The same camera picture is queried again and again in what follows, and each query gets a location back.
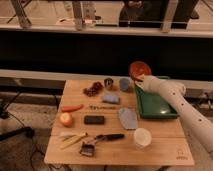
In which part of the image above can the red bowl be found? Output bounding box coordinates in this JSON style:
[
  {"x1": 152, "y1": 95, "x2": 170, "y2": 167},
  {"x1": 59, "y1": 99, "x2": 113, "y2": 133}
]
[{"x1": 129, "y1": 61, "x2": 152, "y2": 82}]

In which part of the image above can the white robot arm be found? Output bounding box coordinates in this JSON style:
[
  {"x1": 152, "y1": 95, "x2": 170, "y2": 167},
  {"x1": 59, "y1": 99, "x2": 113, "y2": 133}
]
[{"x1": 135, "y1": 74, "x2": 213, "y2": 156}]

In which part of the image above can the green plastic tray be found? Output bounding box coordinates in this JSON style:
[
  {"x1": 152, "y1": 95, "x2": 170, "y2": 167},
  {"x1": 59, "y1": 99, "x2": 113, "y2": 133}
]
[{"x1": 135, "y1": 82, "x2": 178, "y2": 119}]

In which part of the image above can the blue cup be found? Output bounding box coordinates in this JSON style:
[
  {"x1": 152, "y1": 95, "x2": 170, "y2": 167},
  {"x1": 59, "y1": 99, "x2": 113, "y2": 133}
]
[{"x1": 119, "y1": 78, "x2": 130, "y2": 92}]

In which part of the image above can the small metal cup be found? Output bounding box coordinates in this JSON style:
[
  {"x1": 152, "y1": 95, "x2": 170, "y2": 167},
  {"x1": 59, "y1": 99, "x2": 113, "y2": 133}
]
[{"x1": 104, "y1": 78, "x2": 113, "y2": 90}]

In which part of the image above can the small blue sponge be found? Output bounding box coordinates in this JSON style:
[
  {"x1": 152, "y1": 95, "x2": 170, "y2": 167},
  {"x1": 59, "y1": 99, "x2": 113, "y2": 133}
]
[{"x1": 102, "y1": 93, "x2": 120, "y2": 104}]

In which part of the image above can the blue-grey cloth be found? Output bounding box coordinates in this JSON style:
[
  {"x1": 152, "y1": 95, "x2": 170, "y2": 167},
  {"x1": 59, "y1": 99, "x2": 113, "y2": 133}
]
[{"x1": 118, "y1": 108, "x2": 138, "y2": 130}]

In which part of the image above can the wooden table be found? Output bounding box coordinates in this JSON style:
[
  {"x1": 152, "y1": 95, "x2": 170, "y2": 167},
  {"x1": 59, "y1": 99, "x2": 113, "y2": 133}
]
[{"x1": 45, "y1": 80, "x2": 194, "y2": 166}]

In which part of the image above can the black rectangular block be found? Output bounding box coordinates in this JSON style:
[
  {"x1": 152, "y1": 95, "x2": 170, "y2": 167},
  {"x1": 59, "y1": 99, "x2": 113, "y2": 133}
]
[{"x1": 84, "y1": 116, "x2": 105, "y2": 125}]

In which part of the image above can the orange carrot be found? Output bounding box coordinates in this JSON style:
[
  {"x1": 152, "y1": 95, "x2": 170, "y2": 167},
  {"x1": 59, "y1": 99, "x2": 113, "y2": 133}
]
[{"x1": 61, "y1": 104, "x2": 84, "y2": 112}]

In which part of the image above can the red-yellow apple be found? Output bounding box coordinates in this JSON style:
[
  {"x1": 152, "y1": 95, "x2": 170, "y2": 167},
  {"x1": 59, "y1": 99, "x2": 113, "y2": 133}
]
[{"x1": 59, "y1": 112, "x2": 73, "y2": 127}]

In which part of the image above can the thin dark chain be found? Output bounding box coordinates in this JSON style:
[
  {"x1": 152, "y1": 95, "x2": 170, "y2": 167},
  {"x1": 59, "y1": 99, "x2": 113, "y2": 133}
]
[{"x1": 88, "y1": 104, "x2": 117, "y2": 111}]

